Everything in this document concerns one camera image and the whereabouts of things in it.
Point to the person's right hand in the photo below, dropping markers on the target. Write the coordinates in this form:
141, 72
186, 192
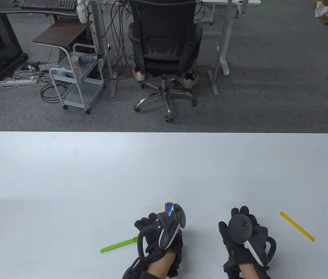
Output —
223, 232

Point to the person's left hand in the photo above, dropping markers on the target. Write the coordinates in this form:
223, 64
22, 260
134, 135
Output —
145, 222

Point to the black white hand controller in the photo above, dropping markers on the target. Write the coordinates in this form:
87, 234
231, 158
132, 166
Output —
239, 228
169, 232

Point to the large yellow measuring spoon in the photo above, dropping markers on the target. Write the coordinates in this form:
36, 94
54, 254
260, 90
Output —
165, 207

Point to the large blue measuring spoon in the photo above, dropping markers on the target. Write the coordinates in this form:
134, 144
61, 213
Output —
168, 207

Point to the green measuring spoon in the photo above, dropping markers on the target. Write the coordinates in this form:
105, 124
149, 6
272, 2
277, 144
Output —
117, 245

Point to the tiny yellow measuring spoon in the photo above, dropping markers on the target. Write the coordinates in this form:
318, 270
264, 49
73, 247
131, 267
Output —
296, 226

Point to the person's left forearm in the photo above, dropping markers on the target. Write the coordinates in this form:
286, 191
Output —
161, 266

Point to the person's right forearm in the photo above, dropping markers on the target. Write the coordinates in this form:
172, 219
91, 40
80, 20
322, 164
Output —
249, 271

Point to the grey metal trolley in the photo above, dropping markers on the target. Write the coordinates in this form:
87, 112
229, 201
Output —
79, 93

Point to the clear round container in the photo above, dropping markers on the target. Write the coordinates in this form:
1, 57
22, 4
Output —
60, 72

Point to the blue grey handheld device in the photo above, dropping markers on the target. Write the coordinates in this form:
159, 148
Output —
89, 58

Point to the paper cup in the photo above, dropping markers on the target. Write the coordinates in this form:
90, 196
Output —
75, 62

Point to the white desk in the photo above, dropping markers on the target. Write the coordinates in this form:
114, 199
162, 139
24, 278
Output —
224, 43

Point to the white power strip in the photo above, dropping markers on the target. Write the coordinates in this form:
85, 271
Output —
15, 82

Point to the black mesh office chair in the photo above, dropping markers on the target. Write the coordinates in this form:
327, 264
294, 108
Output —
164, 29

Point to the brown side table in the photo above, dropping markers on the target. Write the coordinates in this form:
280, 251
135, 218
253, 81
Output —
62, 32

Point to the white drawer unit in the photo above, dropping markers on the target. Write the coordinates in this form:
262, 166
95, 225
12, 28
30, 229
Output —
206, 17

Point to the white plastic bottle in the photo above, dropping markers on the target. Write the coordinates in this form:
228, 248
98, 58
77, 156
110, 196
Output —
81, 13

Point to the black desk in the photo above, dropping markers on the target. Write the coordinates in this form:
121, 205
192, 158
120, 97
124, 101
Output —
35, 12

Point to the black computer keyboard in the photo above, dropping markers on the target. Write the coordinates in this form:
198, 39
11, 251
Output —
47, 4

